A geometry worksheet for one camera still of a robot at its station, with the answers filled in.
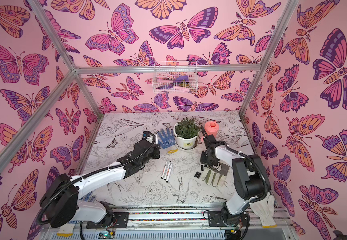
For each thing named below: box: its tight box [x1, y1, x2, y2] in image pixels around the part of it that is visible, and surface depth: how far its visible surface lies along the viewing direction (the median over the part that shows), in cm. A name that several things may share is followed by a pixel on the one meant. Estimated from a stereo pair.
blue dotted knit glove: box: [157, 128, 176, 149], surface depth 105 cm
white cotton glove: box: [249, 192, 278, 229], surface depth 76 cm
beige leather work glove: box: [201, 160, 231, 187], surface depth 89 cm
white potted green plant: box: [173, 116, 200, 150], surface depth 92 cm
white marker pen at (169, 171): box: [165, 162, 173, 183], surface depth 90 cm
